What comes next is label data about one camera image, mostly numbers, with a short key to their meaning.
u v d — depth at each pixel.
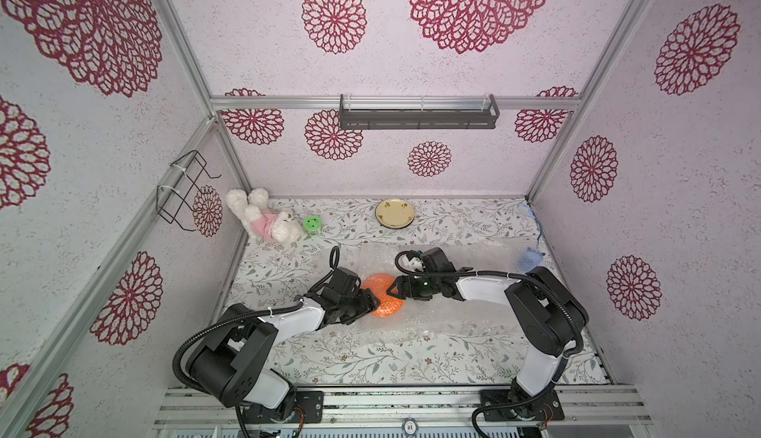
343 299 0.75
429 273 0.78
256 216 0.97
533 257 0.92
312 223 1.07
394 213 1.15
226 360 0.44
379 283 0.93
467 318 0.88
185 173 0.78
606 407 0.75
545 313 0.49
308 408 0.74
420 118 0.88
